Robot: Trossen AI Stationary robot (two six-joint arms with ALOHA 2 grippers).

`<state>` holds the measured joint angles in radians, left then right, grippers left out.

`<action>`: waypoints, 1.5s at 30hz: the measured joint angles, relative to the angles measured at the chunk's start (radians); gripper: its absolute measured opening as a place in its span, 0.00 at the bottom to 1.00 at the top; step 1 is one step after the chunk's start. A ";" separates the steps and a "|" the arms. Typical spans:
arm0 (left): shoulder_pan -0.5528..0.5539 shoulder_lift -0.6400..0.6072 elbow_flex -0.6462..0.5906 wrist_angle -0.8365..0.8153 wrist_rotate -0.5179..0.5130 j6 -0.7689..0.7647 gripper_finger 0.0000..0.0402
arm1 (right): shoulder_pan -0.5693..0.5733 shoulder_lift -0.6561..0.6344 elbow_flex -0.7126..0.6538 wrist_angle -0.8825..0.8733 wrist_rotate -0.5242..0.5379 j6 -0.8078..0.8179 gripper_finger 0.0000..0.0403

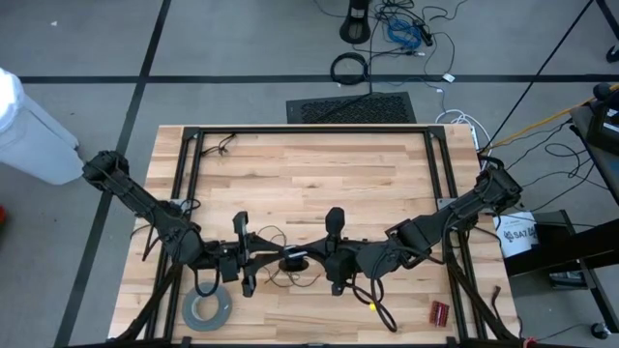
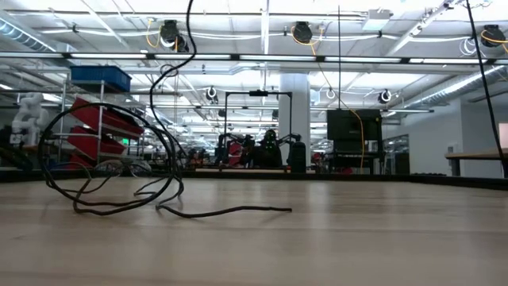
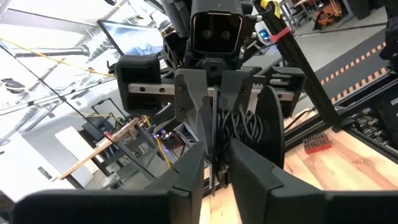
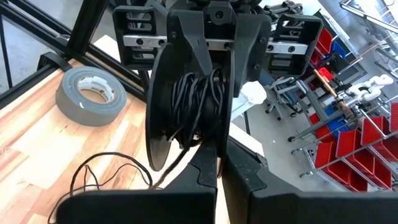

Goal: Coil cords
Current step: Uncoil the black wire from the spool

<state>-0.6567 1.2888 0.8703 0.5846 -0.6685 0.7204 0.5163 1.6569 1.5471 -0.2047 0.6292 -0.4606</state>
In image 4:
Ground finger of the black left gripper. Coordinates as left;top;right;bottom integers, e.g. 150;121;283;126
232;12;272;98
166;8;218;82

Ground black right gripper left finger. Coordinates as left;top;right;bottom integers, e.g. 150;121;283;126
57;141;219;224

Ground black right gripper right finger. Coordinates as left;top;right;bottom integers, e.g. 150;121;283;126
221;139;398;224

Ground thin black cord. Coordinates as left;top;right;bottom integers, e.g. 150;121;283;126
47;67;226;224

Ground white trash bin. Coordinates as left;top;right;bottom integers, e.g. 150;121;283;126
230;80;268;122

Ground grey office chair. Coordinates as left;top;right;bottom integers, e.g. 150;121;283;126
264;76;301;121

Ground red plastic storage bin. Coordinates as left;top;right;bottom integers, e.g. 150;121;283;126
360;116;398;147
313;141;393;191
335;129;398;164

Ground small red bin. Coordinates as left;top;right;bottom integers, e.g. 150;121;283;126
316;27;334;56

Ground grey utility cart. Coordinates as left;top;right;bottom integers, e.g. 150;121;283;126
264;9;368;125

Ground small blue bin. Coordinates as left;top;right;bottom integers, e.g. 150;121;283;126
330;40;348;60

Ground silver wire rack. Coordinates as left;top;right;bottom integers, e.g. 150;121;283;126
287;93;398;192

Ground grey duct tape roll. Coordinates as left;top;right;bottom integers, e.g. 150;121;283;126
55;65;128;128

